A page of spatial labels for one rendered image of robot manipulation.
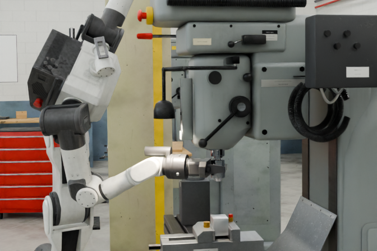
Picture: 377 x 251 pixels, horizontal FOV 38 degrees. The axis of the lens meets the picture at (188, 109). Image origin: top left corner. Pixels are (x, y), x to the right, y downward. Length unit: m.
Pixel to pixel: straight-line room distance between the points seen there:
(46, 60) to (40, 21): 8.93
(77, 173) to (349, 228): 0.94
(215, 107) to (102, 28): 0.62
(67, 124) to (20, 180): 4.60
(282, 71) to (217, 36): 0.25
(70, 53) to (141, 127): 1.61
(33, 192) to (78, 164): 4.52
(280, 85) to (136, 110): 1.88
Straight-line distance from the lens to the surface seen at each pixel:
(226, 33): 1.79
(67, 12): 10.94
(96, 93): 1.99
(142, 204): 3.67
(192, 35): 1.76
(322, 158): 2.00
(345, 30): 1.65
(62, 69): 2.01
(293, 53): 1.86
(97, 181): 2.05
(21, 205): 6.54
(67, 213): 2.35
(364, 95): 1.90
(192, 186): 2.34
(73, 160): 1.96
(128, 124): 3.59
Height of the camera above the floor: 1.54
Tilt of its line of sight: 3 degrees down
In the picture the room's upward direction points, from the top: 1 degrees counter-clockwise
